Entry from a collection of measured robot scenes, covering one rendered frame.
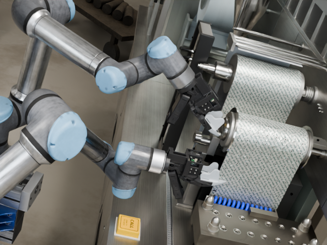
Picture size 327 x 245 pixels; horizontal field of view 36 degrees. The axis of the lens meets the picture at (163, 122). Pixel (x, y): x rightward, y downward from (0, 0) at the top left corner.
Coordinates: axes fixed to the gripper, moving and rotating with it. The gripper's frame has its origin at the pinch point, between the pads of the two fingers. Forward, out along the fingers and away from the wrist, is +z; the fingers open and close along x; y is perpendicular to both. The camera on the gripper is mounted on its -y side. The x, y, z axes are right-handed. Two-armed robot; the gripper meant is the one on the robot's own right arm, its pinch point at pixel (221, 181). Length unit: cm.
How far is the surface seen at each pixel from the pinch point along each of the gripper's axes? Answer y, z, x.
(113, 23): -76, -48, 330
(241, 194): -2.9, 7.8, -0.3
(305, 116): 16.3, 30.1, 29.6
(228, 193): -3.8, 3.9, -0.3
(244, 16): 34, 6, 73
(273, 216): -4.3, 18.6, -6.3
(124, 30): -76, -36, 318
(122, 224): -16.5, -28.0, -11.3
